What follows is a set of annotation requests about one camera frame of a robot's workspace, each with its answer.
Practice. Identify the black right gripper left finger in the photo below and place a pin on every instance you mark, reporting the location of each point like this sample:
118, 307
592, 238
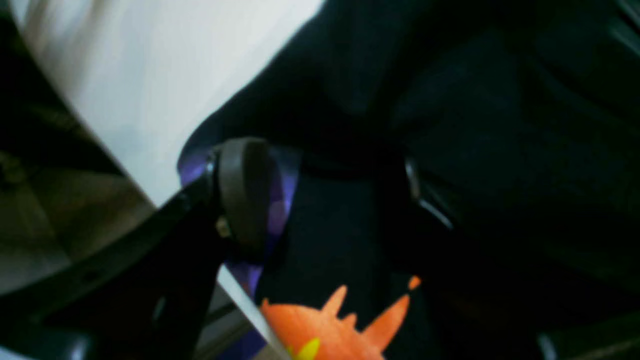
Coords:
146, 296

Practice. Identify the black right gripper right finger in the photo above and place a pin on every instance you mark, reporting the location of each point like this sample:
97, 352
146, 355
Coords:
532, 284

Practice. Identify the black T-shirt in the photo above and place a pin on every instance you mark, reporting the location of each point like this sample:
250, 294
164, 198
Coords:
502, 104

